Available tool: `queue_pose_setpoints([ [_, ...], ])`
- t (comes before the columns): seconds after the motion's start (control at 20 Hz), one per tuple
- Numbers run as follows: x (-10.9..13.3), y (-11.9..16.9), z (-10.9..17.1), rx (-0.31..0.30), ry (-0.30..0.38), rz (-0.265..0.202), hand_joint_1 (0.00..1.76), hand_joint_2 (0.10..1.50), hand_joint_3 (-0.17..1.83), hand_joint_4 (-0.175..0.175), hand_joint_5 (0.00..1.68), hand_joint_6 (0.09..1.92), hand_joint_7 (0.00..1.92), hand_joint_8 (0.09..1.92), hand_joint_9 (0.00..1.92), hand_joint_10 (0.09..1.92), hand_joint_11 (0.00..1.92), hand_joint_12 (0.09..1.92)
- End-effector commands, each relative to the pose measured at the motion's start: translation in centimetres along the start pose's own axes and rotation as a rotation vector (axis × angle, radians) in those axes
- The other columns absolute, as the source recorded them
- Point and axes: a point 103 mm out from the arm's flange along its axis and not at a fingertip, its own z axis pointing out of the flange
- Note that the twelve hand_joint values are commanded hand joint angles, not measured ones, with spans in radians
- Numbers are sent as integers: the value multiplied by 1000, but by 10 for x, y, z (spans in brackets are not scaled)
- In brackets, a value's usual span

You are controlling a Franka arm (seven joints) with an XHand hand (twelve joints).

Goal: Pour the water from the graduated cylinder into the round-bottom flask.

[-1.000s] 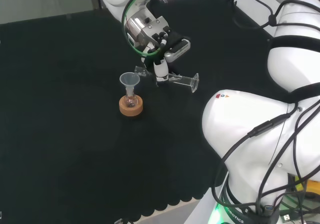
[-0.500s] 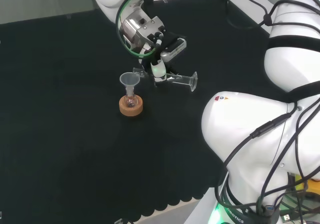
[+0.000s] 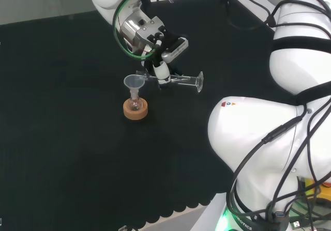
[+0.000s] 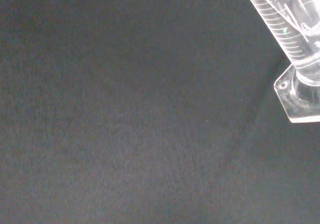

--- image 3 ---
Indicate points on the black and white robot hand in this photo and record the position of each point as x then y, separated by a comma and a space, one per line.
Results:
162, 72

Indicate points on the clear glass graduated cylinder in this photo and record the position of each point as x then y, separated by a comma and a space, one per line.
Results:
199, 82

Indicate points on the clear glass round-bottom flask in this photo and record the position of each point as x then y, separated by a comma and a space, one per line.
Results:
134, 104

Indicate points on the translucent plastic funnel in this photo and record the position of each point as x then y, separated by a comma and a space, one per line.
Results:
132, 81

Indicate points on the black bench cloth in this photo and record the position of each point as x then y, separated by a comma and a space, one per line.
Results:
64, 112

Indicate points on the yellow stop button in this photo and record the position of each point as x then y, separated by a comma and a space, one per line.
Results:
314, 187

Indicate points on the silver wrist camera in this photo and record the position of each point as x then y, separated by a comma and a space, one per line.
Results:
175, 48

